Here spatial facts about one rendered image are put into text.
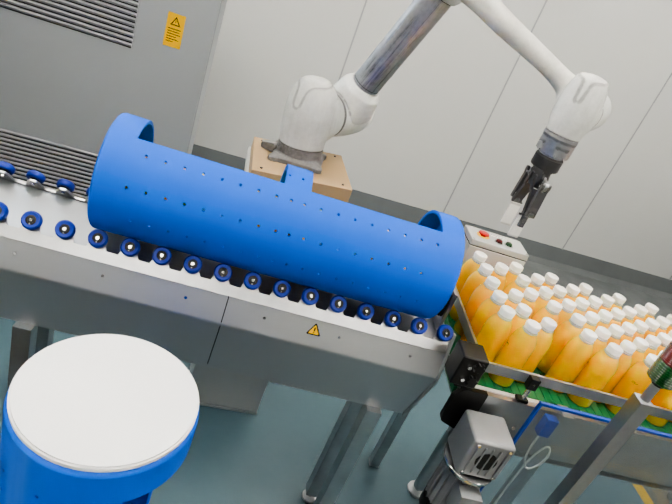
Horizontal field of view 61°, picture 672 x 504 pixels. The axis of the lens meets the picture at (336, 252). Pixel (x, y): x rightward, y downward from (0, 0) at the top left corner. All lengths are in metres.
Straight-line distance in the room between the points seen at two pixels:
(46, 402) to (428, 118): 3.69
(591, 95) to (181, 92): 1.89
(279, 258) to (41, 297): 0.61
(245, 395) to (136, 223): 1.18
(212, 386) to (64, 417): 1.45
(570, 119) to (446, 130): 2.89
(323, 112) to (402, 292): 0.70
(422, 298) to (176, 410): 0.70
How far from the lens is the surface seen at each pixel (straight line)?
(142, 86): 2.87
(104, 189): 1.34
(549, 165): 1.56
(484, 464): 1.52
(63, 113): 3.00
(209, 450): 2.28
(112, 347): 1.05
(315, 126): 1.85
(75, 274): 1.49
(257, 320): 1.46
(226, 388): 2.35
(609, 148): 4.95
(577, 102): 1.52
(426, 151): 4.39
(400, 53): 1.91
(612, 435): 1.53
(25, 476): 0.95
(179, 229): 1.34
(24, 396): 0.96
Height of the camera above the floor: 1.74
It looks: 28 degrees down
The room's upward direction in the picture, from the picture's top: 22 degrees clockwise
